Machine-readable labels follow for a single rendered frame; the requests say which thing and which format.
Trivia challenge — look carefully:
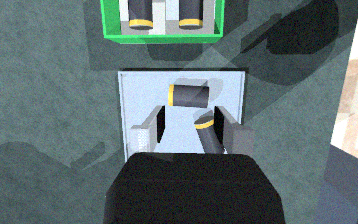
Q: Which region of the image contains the dark grey battery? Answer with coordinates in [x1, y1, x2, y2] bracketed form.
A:
[127, 0, 153, 30]
[179, 0, 203, 30]
[194, 116, 225, 154]
[168, 84, 210, 108]

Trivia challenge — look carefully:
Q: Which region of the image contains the green open box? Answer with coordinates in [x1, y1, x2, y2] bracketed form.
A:
[100, 0, 225, 44]

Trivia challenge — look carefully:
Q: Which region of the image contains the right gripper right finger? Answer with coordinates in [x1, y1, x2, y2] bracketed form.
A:
[213, 106, 255, 158]

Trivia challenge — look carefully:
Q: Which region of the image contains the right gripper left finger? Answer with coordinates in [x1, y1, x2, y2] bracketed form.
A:
[129, 105, 165, 155]

